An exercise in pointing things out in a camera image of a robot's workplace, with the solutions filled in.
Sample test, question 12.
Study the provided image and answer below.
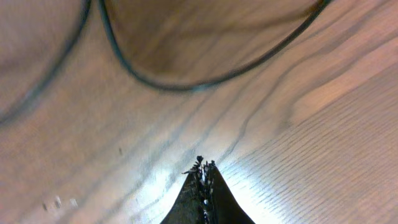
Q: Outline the black USB cable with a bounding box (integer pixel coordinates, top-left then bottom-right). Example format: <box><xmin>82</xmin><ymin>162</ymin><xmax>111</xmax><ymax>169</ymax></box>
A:
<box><xmin>0</xmin><ymin>0</ymin><xmax>333</xmax><ymax>125</ymax></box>

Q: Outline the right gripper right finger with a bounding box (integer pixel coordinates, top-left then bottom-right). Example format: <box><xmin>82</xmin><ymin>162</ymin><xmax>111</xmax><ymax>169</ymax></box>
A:
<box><xmin>205</xmin><ymin>161</ymin><xmax>254</xmax><ymax>224</ymax></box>

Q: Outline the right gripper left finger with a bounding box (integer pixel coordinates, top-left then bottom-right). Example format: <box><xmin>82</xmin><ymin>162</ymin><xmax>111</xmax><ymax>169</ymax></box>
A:
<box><xmin>161</xmin><ymin>156</ymin><xmax>206</xmax><ymax>224</ymax></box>

